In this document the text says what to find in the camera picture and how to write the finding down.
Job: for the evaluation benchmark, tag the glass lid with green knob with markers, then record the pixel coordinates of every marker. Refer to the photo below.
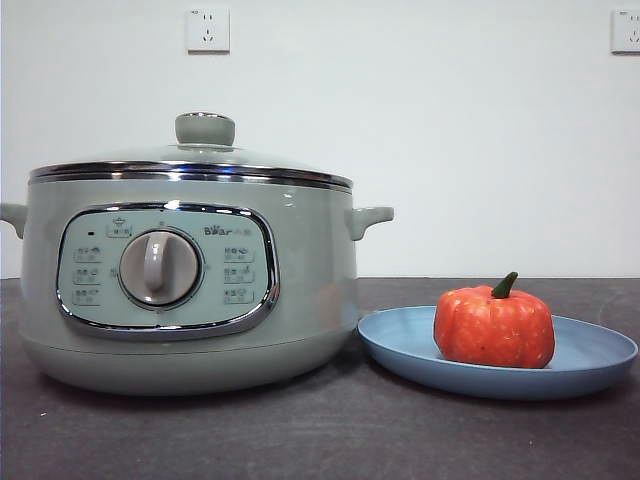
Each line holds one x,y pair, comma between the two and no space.
205,129

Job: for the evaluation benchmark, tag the orange pumpkin with green stem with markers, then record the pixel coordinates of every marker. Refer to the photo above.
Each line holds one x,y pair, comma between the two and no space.
492,327

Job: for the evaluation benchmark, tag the pale green electric steamer pot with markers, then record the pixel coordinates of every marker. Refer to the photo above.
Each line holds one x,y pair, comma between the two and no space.
310,280

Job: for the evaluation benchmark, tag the blue round plate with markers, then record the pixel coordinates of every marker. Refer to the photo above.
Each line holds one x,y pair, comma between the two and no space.
400,345

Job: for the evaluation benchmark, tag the white wall socket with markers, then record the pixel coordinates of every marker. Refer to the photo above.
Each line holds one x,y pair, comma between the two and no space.
627,30
208,30

